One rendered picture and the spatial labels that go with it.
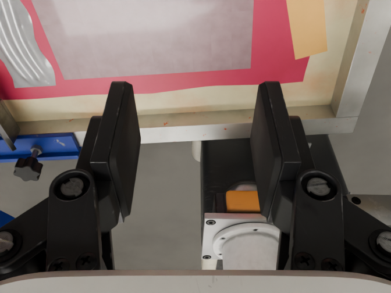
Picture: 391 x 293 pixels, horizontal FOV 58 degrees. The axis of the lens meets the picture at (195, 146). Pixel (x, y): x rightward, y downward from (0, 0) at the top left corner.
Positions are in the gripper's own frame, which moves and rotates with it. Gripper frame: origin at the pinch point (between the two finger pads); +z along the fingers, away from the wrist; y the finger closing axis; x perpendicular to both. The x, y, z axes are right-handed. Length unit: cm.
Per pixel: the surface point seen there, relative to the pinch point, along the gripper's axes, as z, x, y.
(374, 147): 134, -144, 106
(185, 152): 134, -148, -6
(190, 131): 35.1, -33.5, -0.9
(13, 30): 38.0, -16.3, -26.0
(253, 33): 38.6, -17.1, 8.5
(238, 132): 35.1, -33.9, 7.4
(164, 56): 38.6, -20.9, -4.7
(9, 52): 38, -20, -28
